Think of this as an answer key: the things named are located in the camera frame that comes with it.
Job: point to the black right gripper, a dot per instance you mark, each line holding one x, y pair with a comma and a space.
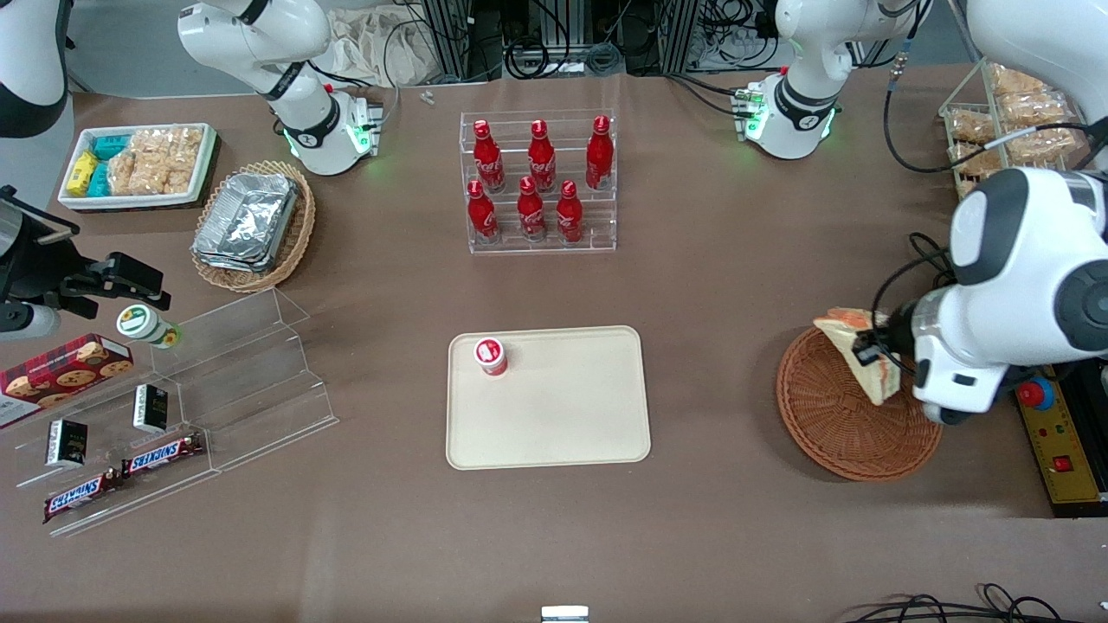
28, 260

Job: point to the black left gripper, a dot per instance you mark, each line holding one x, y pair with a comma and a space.
900, 332

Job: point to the triangular sandwich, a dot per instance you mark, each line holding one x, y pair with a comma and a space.
879, 385

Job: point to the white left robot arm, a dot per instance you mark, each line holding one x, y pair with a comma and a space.
1021, 260

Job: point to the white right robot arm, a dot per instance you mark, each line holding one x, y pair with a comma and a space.
260, 35

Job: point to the white rectangular snack tray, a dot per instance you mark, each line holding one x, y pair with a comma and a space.
138, 201

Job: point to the round brown wicker basket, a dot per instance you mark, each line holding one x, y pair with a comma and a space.
831, 424

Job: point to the oval tan wicker basket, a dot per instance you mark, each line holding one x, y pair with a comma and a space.
303, 216

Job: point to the beige plastic tray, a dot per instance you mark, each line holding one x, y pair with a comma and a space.
563, 407

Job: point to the green-lidded white cup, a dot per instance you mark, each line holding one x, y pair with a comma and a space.
138, 322

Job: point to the clear rice cracker pack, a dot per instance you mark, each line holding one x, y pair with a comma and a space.
123, 173
169, 143
164, 177

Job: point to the teal snack pack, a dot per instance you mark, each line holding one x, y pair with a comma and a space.
99, 180
111, 147

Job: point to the red tartan cookie box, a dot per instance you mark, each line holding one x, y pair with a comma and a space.
61, 372

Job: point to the small black box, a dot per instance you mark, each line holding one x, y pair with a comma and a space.
67, 443
150, 408

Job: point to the yellow snack pack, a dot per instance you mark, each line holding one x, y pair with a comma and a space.
82, 173

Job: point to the aluminium foil container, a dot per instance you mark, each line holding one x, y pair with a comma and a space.
247, 216

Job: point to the clear acrylic stepped shelf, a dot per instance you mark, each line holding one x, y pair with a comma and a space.
260, 381

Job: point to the red emergency stop button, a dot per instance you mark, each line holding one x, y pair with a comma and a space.
1037, 396

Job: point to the Snickers chocolate bar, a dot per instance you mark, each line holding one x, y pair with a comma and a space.
82, 495
163, 455

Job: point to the bagged fried snack pack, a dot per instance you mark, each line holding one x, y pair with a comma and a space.
974, 158
1043, 145
1017, 80
1030, 111
971, 127

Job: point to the black machine yellow control panel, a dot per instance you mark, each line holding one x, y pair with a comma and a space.
1060, 441

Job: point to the clear acrylic bottle rack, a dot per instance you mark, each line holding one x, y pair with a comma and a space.
597, 221

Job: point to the red cola bottle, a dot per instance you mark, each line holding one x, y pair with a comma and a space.
542, 160
489, 164
599, 156
531, 212
569, 216
481, 216

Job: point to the crumpled clear plastic bag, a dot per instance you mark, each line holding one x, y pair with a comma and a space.
372, 48

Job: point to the red-lidded white cup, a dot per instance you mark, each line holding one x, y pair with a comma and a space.
490, 355

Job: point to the small white block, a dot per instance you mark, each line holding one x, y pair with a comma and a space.
564, 615

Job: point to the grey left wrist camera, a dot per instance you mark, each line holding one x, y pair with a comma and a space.
943, 414

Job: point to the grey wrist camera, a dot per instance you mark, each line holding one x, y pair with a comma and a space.
943, 414
26, 322

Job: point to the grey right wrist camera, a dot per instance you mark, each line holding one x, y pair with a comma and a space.
26, 322

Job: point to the red rocker switch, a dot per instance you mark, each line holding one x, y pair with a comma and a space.
1063, 465

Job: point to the aluminium frame post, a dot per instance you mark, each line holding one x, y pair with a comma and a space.
450, 35
684, 35

